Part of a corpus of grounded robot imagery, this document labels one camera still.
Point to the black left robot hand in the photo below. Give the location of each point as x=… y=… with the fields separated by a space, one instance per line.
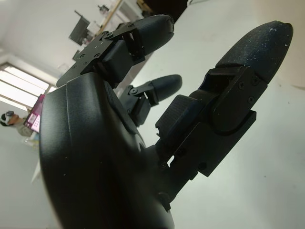
x=95 y=155

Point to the person wearing VR headset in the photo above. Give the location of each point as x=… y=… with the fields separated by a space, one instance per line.
x=14 y=124

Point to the magenta patterned box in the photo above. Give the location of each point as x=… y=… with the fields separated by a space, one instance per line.
x=34 y=117

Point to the window with blinds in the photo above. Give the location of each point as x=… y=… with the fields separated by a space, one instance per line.
x=21 y=86

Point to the black flat screen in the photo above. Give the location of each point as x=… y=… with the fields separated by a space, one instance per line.
x=79 y=27

